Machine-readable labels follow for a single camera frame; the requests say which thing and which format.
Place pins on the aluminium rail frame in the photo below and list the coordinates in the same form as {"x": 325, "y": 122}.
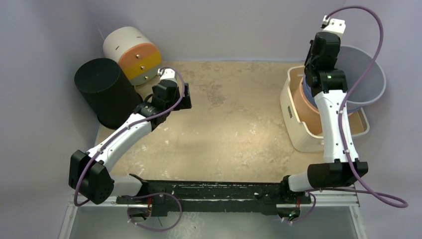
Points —
{"x": 332, "y": 215}

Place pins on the white orange yellow drum toy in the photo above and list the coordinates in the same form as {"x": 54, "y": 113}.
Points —
{"x": 136, "y": 55}

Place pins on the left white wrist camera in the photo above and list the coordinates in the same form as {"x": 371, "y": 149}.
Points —
{"x": 167, "y": 74}

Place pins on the orange bucket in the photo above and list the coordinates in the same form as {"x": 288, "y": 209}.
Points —
{"x": 306, "y": 112}

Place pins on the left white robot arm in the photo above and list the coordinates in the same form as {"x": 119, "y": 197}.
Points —
{"x": 90, "y": 171}

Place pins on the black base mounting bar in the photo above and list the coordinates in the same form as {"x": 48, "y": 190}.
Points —
{"x": 166, "y": 196}

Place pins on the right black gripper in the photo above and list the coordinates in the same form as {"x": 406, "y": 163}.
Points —
{"x": 311, "y": 61}

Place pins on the black large bucket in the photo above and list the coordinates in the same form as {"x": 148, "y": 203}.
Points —
{"x": 107, "y": 91}

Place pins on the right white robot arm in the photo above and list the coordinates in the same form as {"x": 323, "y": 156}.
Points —
{"x": 341, "y": 167}

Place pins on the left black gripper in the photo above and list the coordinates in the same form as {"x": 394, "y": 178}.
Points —
{"x": 185, "y": 103}

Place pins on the cream laundry basket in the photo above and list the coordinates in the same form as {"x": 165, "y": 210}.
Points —
{"x": 302, "y": 139}

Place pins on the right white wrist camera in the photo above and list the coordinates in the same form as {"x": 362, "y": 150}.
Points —
{"x": 333, "y": 25}

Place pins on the grey lavender bucket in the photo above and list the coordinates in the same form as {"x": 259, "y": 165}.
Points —
{"x": 359, "y": 82}

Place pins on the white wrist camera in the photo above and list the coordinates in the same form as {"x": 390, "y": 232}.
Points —
{"x": 167, "y": 74}
{"x": 333, "y": 25}

